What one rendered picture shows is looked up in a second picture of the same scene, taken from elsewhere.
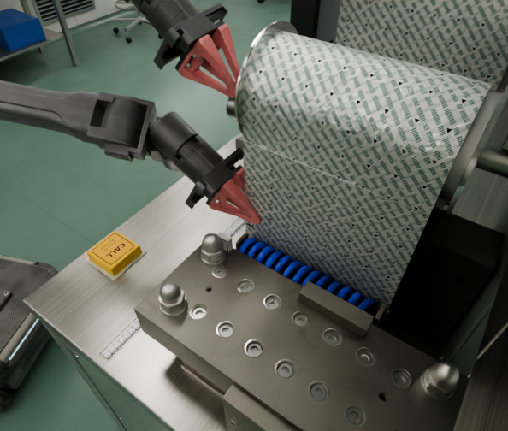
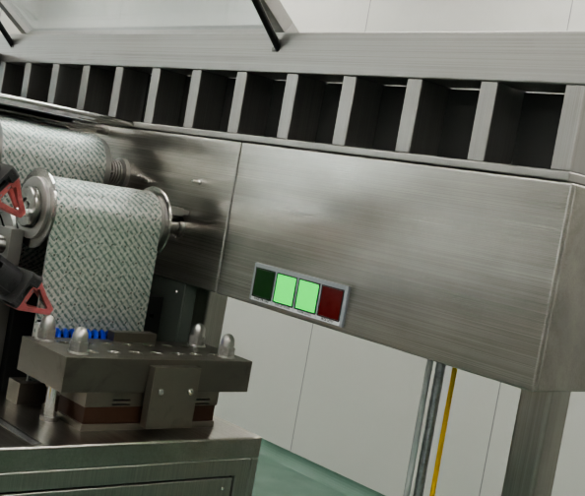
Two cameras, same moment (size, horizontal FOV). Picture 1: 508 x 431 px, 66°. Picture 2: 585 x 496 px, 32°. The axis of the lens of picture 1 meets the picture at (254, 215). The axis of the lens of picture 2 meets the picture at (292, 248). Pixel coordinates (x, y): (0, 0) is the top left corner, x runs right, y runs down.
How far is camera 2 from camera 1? 1.73 m
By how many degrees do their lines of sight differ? 79
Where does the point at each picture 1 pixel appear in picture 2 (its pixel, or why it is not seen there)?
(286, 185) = (78, 265)
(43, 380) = not seen: outside the picture
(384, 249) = (138, 286)
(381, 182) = (134, 239)
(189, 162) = (9, 268)
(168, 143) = not seen: outside the picture
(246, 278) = not seen: hidden behind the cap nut
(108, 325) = (2, 437)
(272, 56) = (60, 183)
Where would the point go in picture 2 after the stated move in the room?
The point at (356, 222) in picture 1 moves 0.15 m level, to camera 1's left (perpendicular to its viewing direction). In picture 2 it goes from (122, 274) to (89, 277)
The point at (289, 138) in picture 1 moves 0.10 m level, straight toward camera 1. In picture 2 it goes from (83, 227) to (130, 237)
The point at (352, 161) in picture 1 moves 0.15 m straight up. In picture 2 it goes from (119, 231) to (132, 153)
